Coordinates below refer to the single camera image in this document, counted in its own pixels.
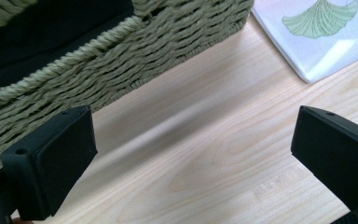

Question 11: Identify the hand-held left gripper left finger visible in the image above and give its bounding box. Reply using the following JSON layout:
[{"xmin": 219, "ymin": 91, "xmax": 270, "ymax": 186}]
[{"xmin": 0, "ymin": 105, "xmax": 99, "ymax": 221}]

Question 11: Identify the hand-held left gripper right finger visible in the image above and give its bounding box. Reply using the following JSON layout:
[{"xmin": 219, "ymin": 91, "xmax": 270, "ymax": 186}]
[{"xmin": 290, "ymin": 105, "xmax": 358, "ymax": 219}]

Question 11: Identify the black cloth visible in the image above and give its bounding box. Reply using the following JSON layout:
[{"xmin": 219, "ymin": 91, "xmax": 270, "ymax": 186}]
[{"xmin": 0, "ymin": 0, "xmax": 135, "ymax": 91}]

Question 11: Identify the woven straw basket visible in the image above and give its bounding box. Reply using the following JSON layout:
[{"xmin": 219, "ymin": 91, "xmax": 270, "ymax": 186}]
[{"xmin": 0, "ymin": 0, "xmax": 255, "ymax": 173}]

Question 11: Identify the white tray with green leaf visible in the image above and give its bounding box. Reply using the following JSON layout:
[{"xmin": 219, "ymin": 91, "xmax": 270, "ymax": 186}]
[{"xmin": 250, "ymin": 0, "xmax": 358, "ymax": 85}]

